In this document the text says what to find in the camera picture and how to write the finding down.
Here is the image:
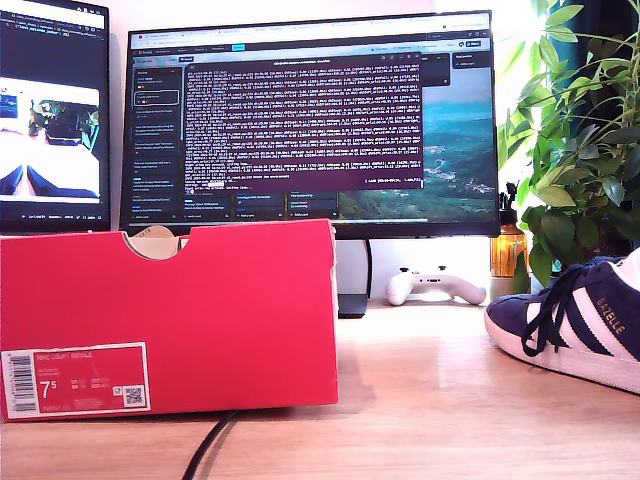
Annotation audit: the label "red shoebox with hinged lid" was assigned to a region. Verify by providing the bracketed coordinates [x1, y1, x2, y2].
[0, 218, 340, 424]

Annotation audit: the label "blue suede shoe white stripes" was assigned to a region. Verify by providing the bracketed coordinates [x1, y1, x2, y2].
[483, 248, 640, 396]

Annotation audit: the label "tan cardboard shoe insert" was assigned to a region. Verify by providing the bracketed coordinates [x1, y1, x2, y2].
[123, 224, 182, 262]

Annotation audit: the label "white game controller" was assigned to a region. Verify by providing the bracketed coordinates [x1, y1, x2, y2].
[385, 266, 488, 306]

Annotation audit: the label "large black computer monitor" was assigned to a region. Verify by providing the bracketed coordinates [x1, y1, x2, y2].
[118, 9, 502, 319]

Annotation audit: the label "amber bottle with white base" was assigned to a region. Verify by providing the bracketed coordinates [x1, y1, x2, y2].
[489, 180, 532, 303]

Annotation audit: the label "green leafy potted plant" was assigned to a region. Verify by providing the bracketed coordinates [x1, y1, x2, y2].
[499, 0, 640, 301]

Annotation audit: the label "small black computer monitor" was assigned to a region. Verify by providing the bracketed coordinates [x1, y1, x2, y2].
[0, 0, 111, 235]

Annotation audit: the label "dark teal curtain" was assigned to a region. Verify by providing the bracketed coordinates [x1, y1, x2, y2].
[549, 0, 640, 56]

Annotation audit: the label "black cable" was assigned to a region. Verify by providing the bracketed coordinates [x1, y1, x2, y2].
[180, 409, 240, 480]

